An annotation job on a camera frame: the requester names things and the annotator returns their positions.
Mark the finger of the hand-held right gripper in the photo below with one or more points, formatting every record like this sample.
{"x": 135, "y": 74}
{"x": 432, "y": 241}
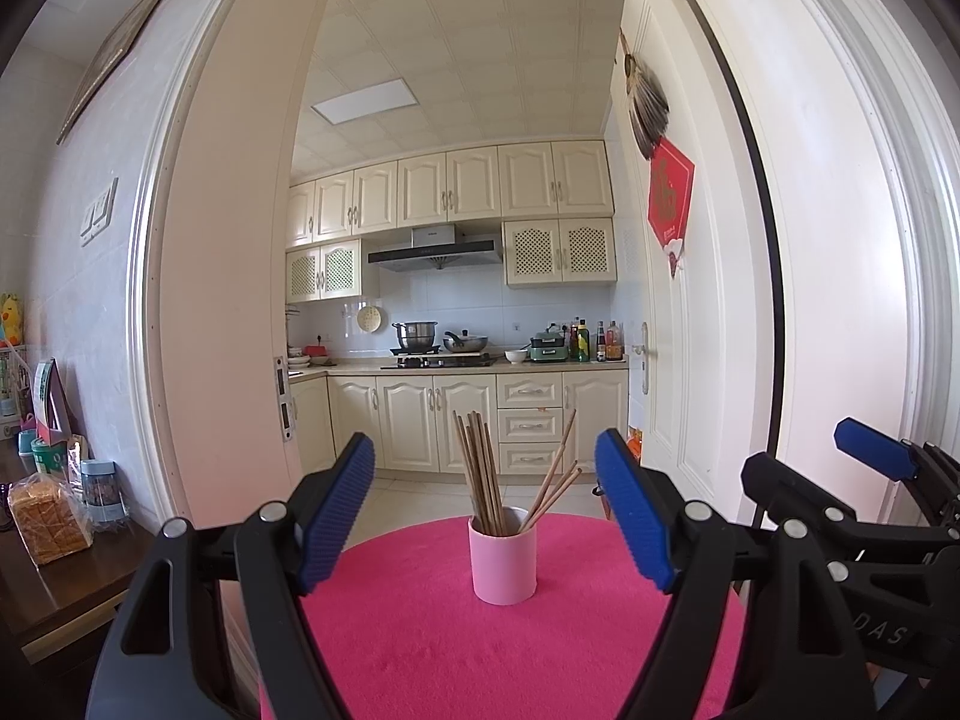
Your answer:
{"x": 874, "y": 450}
{"x": 780, "y": 480}

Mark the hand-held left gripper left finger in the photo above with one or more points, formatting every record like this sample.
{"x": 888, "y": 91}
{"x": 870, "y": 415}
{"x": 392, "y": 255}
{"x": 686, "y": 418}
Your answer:
{"x": 337, "y": 510}

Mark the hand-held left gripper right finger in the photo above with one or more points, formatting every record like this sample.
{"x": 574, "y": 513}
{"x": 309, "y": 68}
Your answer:
{"x": 634, "y": 510}

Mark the pink cup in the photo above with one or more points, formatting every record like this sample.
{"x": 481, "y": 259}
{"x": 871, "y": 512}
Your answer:
{"x": 502, "y": 570}

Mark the bunch of wooden chopsticks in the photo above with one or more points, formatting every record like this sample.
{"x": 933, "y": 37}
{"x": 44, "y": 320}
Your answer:
{"x": 484, "y": 480}

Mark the cream base kitchen cabinets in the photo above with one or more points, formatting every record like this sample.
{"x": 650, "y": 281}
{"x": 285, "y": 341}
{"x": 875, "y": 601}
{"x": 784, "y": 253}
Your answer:
{"x": 405, "y": 420}

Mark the cream cabinet drawer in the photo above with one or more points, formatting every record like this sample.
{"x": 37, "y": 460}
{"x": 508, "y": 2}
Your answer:
{"x": 529, "y": 426}
{"x": 529, "y": 392}
{"x": 529, "y": 457}

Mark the metal door lock plate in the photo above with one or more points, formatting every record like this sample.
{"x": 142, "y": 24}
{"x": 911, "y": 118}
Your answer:
{"x": 283, "y": 397}

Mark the stacked white dishes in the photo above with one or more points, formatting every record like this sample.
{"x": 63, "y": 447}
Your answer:
{"x": 297, "y": 361}

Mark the red pot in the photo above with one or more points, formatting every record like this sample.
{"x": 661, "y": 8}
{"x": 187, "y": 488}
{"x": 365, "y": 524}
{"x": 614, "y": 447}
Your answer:
{"x": 316, "y": 352}

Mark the red sauce bottle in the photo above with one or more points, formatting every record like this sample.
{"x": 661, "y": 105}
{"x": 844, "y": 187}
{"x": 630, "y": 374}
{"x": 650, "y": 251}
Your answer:
{"x": 613, "y": 343}

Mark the dark sauce bottle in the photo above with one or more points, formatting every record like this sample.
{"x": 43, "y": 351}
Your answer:
{"x": 601, "y": 343}

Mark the green oil bottle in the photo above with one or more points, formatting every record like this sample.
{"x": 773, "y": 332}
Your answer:
{"x": 580, "y": 343}

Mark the black gas stove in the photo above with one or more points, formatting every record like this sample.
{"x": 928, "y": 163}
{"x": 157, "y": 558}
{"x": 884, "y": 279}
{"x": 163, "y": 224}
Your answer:
{"x": 439, "y": 360}

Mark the green electric cooker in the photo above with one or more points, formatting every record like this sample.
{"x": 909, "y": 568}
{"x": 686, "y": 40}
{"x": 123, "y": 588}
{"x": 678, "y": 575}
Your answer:
{"x": 548, "y": 346}

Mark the steel cooking pot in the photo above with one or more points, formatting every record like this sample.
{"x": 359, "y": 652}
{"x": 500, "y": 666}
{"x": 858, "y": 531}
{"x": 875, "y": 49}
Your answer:
{"x": 415, "y": 336}

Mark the white bowl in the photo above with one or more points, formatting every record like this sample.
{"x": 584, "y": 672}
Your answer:
{"x": 516, "y": 356}

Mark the pink round table mat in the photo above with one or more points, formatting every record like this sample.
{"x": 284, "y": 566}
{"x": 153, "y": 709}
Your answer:
{"x": 465, "y": 660}

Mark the steel wok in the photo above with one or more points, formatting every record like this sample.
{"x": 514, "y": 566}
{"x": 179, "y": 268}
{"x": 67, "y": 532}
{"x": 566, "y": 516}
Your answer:
{"x": 465, "y": 343}

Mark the blue lidded clear jar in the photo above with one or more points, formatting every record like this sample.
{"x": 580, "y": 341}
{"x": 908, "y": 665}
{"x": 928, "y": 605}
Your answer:
{"x": 101, "y": 491}

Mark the steel range hood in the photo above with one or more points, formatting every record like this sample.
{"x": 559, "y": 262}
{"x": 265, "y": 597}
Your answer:
{"x": 435, "y": 251}

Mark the bagged sliced bread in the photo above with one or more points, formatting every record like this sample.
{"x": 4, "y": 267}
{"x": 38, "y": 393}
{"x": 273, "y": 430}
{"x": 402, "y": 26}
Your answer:
{"x": 49, "y": 521}

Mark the teal lidded jar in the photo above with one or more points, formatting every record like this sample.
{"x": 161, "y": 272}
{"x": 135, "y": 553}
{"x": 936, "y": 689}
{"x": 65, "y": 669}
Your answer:
{"x": 49, "y": 459}

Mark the red paper door decoration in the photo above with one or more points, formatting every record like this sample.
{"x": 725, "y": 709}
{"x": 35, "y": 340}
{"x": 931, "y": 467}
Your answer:
{"x": 670, "y": 199}

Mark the pink and green card box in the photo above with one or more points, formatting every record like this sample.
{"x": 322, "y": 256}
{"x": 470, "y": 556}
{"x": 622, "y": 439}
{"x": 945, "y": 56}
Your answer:
{"x": 49, "y": 405}

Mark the cream upper kitchen cabinets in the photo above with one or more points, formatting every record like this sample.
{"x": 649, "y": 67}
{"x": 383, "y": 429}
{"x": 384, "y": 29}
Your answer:
{"x": 450, "y": 191}

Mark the white storage rack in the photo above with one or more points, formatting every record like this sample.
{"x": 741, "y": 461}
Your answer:
{"x": 9, "y": 382}

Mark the yellow duck toy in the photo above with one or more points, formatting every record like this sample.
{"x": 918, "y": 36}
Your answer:
{"x": 10, "y": 319}

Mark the woven hanging fan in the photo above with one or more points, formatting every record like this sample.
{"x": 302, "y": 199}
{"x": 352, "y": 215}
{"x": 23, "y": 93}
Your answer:
{"x": 646, "y": 105}

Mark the ceiling light panel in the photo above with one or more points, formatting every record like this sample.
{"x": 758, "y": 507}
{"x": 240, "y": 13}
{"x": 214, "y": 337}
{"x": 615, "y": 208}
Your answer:
{"x": 364, "y": 100}

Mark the round wall plate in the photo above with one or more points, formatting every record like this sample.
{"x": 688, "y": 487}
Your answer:
{"x": 369, "y": 319}

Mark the cream lattice-door wall cabinet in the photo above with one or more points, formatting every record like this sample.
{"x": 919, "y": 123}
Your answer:
{"x": 324, "y": 271}
{"x": 561, "y": 251}

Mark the white wall switch panel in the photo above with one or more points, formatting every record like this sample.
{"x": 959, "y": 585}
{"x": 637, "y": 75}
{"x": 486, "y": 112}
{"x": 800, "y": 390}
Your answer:
{"x": 99, "y": 211}

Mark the framed wall picture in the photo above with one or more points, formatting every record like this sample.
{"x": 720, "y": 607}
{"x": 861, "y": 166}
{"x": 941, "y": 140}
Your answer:
{"x": 124, "y": 49}

